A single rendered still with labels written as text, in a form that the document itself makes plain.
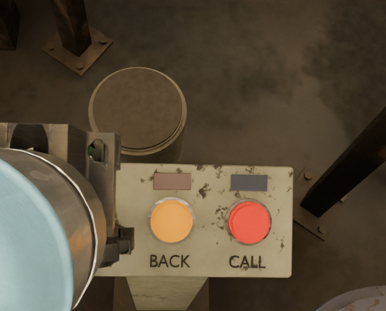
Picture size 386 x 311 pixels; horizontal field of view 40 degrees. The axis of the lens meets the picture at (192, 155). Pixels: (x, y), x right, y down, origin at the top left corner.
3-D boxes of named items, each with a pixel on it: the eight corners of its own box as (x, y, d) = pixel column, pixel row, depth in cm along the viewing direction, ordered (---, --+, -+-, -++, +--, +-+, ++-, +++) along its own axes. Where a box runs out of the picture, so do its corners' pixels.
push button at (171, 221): (151, 199, 52) (151, 200, 50) (191, 199, 52) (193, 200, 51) (150, 240, 52) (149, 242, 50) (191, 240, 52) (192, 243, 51)
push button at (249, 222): (227, 200, 53) (230, 201, 51) (267, 201, 53) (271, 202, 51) (226, 240, 53) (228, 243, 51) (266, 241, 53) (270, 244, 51)
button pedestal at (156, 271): (104, 252, 110) (49, 134, 52) (220, 253, 111) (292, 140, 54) (99, 334, 104) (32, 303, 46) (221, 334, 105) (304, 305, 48)
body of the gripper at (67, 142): (126, 137, 37) (110, 124, 25) (123, 261, 37) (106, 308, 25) (14, 134, 36) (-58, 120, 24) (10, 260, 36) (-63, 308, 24)
